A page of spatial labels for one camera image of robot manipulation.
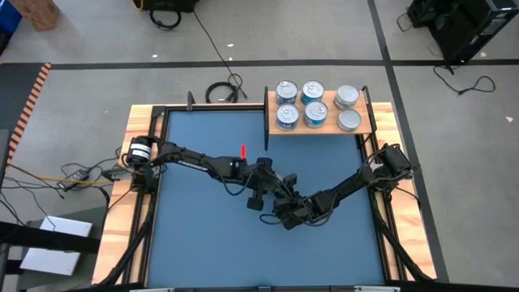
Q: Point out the black clamp post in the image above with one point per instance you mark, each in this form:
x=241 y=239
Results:
x=190 y=101

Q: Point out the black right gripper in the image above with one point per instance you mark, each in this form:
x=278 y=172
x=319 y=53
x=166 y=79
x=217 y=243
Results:
x=291 y=211

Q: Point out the green Bumble Bee tuna can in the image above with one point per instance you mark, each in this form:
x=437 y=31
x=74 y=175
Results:
x=347 y=95

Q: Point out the dark blue tuna can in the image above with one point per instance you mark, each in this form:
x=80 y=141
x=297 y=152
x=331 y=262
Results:
x=286 y=91
x=286 y=104

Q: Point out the pale green label tuna can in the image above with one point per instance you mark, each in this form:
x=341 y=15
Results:
x=344 y=108
x=349 y=120

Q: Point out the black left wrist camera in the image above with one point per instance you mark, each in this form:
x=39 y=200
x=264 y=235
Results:
x=262 y=181

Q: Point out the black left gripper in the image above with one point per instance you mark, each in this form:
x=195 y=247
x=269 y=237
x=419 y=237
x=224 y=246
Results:
x=264 y=163

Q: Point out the red tag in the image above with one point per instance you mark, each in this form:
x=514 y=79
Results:
x=243 y=152

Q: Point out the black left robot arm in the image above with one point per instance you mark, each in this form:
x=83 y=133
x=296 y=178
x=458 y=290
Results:
x=190 y=160

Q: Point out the wooden shelf black frame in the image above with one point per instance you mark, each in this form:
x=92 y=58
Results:
x=332 y=127

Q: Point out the black power adapter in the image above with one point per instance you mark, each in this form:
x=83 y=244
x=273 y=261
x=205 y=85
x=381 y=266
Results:
x=77 y=176

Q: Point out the black mat orange striped edge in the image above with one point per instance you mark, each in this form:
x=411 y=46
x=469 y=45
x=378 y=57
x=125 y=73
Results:
x=16 y=89

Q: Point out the brown cardboard box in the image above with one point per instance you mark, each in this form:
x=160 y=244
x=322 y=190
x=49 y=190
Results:
x=38 y=14

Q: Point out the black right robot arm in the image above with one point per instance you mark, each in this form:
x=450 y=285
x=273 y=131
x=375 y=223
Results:
x=357 y=178

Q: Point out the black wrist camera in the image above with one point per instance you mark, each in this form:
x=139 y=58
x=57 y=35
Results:
x=310 y=206
x=262 y=181

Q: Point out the black equipment box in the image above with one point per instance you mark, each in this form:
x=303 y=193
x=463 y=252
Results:
x=170 y=3

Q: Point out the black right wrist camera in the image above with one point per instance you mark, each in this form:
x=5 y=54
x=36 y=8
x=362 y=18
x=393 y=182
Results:
x=310 y=206

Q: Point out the white flat board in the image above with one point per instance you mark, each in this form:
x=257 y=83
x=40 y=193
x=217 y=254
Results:
x=52 y=259

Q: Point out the white metal bracket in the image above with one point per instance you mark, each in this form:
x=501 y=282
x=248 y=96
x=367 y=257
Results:
x=377 y=288
x=156 y=289

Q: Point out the black rig frame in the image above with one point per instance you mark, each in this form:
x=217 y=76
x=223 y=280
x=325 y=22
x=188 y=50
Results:
x=219 y=107

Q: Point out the black computer tower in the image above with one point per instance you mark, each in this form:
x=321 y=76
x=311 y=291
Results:
x=474 y=24

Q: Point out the blue plastic bin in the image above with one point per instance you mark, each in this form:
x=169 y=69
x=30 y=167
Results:
x=8 y=16

